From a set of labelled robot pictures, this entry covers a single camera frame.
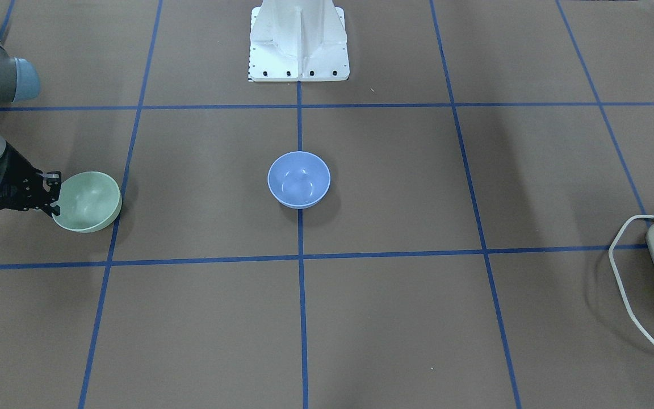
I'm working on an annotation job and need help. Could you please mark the blue bowl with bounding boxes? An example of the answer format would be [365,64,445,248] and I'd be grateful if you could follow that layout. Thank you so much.
[267,151,332,210]

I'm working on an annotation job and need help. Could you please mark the green bowl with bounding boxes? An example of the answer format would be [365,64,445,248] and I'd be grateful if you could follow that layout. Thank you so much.
[52,171,123,233]

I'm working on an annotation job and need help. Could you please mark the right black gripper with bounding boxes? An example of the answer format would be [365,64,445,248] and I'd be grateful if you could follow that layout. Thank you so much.
[0,144,62,218]

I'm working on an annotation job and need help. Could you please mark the white toaster power cable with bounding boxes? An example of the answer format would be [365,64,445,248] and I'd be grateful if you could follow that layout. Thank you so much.
[609,215,654,363]

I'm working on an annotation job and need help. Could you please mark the white camera pillar stand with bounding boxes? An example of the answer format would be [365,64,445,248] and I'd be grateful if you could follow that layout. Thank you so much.
[248,1,350,82]

